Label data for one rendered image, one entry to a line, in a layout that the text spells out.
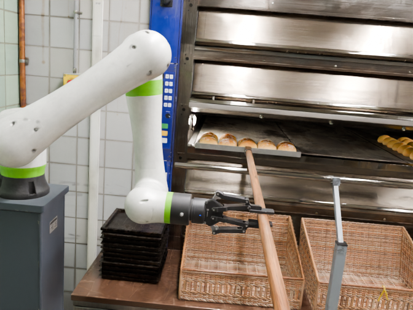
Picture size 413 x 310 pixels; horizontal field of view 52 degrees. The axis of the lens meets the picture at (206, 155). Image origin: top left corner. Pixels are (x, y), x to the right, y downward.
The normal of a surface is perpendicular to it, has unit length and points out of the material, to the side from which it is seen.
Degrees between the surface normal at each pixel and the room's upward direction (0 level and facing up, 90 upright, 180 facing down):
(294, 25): 70
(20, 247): 90
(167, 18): 90
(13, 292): 90
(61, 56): 90
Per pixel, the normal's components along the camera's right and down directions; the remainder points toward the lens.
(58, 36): -0.05, 0.21
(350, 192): -0.02, -0.14
